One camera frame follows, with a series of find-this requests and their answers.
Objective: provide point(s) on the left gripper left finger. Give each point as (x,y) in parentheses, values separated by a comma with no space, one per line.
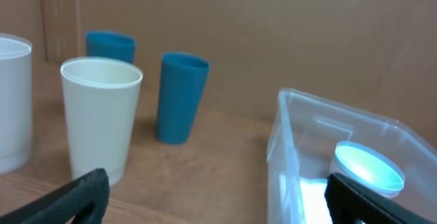
(83,200)

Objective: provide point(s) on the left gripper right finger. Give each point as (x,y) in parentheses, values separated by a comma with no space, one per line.
(350,202)

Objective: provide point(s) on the light blue bowl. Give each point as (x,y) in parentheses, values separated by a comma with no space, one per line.
(368,167)

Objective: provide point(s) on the clear plastic storage container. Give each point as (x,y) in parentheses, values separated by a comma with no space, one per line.
(307,129)

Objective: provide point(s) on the blue cup near container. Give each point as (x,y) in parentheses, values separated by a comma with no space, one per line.
(182,80)

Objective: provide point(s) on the cream cup inner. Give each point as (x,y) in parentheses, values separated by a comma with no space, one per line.
(100,102)

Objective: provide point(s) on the cream cup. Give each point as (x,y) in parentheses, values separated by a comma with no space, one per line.
(16,102)
(100,102)

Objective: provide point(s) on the blue cup far left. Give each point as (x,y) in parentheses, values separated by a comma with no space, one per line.
(110,44)

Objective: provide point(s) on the cream cup far left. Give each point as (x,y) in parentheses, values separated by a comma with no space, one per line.
(16,102)

